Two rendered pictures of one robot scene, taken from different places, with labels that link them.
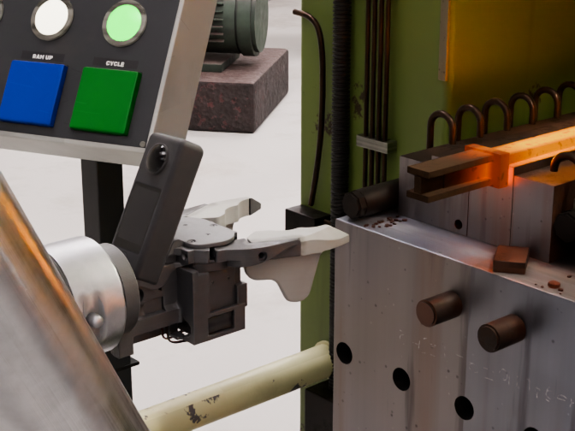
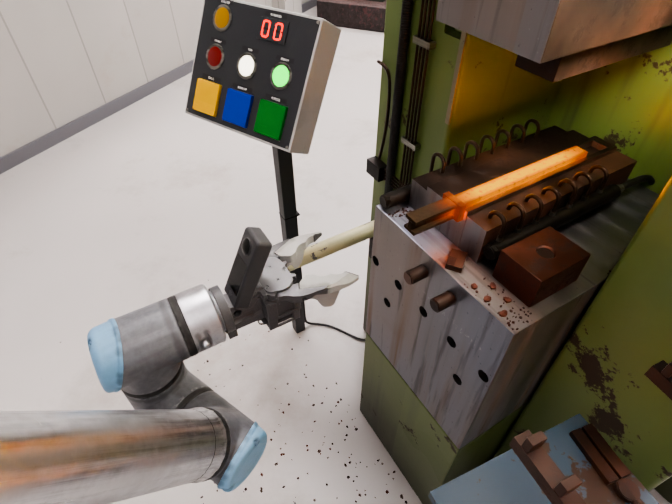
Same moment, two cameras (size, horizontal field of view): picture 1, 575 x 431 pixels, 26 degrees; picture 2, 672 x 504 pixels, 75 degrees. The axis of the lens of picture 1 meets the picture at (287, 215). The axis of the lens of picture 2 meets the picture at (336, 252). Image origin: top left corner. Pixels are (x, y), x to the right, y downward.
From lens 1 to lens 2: 0.55 m
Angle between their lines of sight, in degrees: 27
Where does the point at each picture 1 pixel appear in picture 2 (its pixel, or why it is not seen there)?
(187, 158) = (261, 252)
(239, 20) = not seen: outside the picture
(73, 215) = not seen: hidden behind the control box
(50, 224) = not seen: hidden behind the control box
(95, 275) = (205, 321)
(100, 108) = (267, 124)
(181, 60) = (309, 100)
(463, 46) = (461, 105)
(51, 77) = (245, 101)
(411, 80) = (431, 117)
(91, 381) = (152, 477)
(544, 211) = (479, 240)
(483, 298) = (438, 276)
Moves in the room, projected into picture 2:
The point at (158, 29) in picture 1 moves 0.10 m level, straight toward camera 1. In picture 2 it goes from (297, 83) to (290, 104)
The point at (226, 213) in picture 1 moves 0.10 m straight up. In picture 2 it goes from (298, 247) to (294, 197)
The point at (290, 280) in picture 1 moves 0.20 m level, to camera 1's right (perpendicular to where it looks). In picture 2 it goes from (323, 299) to (457, 317)
